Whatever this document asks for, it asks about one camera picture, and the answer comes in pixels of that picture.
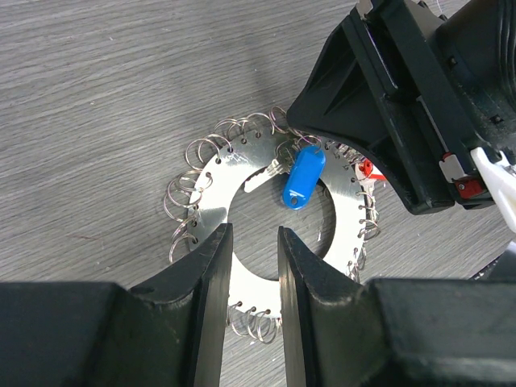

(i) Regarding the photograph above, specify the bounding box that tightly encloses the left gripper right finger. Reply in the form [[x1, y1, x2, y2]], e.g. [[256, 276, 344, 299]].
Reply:
[[277, 227, 515, 386]]

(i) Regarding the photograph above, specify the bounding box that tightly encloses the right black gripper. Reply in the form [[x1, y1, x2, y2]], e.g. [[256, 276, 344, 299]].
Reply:
[[287, 1, 515, 214]]

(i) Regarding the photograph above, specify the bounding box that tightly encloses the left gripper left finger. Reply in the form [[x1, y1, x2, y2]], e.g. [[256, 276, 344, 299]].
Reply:
[[1, 224, 233, 386]]

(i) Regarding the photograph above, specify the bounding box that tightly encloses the blue tag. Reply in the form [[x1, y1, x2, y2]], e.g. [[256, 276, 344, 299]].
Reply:
[[282, 145, 327, 210]]

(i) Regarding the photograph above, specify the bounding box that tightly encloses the red tag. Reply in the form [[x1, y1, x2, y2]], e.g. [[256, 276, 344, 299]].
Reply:
[[356, 159, 386, 181]]

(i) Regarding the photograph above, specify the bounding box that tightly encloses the metal disc keyring holder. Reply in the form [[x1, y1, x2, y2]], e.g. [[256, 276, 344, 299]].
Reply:
[[163, 107, 380, 344]]

